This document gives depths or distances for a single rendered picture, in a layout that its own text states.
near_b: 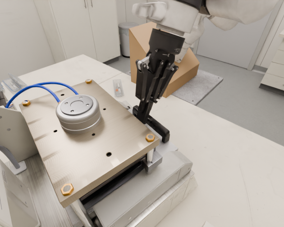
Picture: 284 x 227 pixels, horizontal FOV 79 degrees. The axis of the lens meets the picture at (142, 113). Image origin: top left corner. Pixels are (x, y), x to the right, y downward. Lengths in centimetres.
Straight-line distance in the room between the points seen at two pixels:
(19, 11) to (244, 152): 275
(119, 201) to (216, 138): 59
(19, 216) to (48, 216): 8
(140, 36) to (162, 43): 67
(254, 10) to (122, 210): 43
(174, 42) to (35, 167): 47
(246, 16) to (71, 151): 39
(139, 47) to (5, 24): 208
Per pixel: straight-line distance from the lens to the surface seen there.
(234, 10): 40
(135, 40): 103
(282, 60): 277
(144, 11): 39
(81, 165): 30
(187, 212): 65
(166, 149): 48
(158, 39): 39
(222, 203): 69
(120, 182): 41
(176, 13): 38
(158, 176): 40
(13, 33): 287
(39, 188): 53
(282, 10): 326
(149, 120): 49
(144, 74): 39
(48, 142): 35
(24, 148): 57
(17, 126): 53
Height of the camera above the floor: 135
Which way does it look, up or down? 41 degrees down
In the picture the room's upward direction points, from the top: straight up
